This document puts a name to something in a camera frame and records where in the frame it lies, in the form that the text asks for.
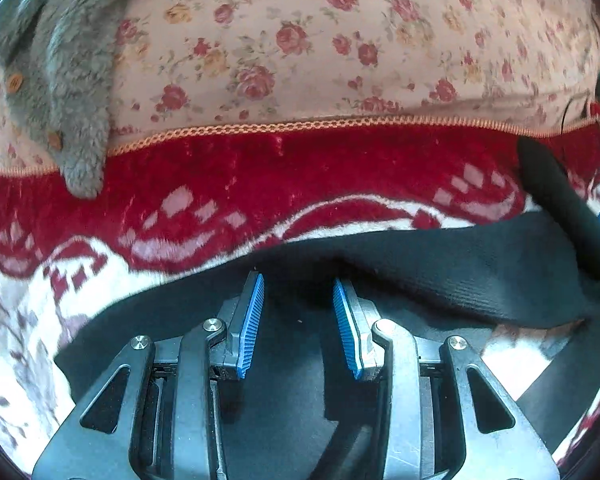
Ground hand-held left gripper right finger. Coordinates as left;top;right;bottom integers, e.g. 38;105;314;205
332;277;561;480

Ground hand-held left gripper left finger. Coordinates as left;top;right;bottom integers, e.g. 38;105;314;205
32;271;266;480

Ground black pants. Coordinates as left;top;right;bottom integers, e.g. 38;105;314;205
55;137;600;480

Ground red and white plush blanket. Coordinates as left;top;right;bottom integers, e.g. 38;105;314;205
0;115;600;466

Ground cream floral quilt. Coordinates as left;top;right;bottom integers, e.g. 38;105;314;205
0;0;600;176

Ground grey fleece garment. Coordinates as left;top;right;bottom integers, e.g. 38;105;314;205
0;0;153;198

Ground thin black cable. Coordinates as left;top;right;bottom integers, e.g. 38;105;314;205
561;96;590;135

